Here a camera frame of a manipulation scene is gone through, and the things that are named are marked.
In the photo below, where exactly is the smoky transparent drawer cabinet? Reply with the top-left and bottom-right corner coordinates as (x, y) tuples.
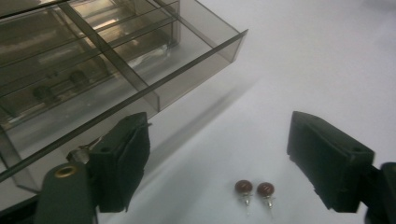
(0, 0), (182, 104)

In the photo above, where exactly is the red stud earring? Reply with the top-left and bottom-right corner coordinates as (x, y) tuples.
(233, 179), (254, 216)
(256, 181), (276, 217)

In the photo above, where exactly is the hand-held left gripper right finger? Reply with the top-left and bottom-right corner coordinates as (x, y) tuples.
(286, 110), (375, 214)

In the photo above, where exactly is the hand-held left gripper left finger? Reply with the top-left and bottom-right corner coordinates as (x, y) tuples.
(88, 111), (152, 214)

